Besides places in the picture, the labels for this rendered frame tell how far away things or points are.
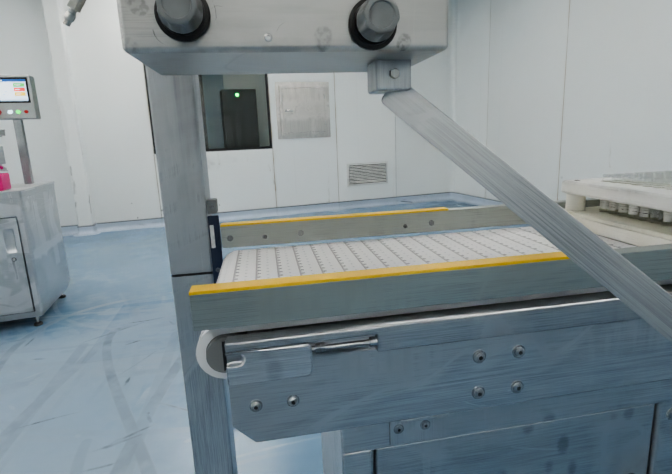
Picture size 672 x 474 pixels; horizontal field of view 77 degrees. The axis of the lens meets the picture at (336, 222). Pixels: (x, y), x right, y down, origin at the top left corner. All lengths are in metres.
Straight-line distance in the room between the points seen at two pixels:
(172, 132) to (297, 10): 0.36
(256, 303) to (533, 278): 0.25
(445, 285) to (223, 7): 0.27
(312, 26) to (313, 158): 5.31
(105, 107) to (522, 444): 5.28
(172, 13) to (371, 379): 0.32
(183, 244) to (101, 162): 4.89
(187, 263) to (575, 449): 0.55
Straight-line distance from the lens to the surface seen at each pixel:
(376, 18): 0.30
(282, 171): 5.52
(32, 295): 2.86
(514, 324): 0.44
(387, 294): 0.37
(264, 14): 0.31
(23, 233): 2.78
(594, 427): 0.63
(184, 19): 0.29
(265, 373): 0.39
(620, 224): 0.68
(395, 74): 0.36
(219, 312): 0.36
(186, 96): 0.63
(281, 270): 0.51
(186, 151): 0.63
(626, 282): 0.37
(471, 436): 0.55
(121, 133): 5.48
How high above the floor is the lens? 0.97
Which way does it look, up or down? 11 degrees down
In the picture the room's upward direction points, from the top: 2 degrees counter-clockwise
